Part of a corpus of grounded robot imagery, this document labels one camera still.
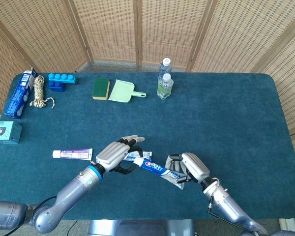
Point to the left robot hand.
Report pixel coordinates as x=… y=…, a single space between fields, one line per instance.
x=113 y=153

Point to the teal table cloth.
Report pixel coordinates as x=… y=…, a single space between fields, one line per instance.
x=211 y=123

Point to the Crest blue white toothpaste tube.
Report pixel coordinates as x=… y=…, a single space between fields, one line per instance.
x=153 y=167

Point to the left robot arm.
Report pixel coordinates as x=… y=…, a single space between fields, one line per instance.
x=71 y=191

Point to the light green dustpan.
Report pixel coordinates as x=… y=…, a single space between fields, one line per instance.
x=120 y=92

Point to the wicker folding screen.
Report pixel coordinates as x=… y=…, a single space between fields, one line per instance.
x=167 y=29

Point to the clear bottle purple label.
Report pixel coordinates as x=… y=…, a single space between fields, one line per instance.
x=165 y=68

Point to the purple white toothpaste tube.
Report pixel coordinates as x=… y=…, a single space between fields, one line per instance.
x=73 y=154

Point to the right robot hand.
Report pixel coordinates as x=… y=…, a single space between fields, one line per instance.
x=195 y=166

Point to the small teal box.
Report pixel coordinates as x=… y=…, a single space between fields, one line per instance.
x=6 y=131

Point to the light blue four-stud block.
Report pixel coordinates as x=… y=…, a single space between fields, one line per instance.
x=62 y=78

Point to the silver robot torso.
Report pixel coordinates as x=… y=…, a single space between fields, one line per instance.
x=142 y=228

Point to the clear bottle green label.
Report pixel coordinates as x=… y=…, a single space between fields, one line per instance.
x=165 y=89

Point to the flattened blue white toothpaste tube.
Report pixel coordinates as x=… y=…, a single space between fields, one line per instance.
x=146 y=155

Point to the dark blue two-stud block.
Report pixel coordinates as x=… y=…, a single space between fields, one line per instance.
x=56 y=87

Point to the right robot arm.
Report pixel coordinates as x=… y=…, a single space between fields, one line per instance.
x=226 y=204

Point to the green yellow sponge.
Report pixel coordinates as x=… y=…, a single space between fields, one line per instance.
x=100 y=88

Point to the long blue white box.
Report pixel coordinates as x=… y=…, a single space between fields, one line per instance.
x=18 y=96

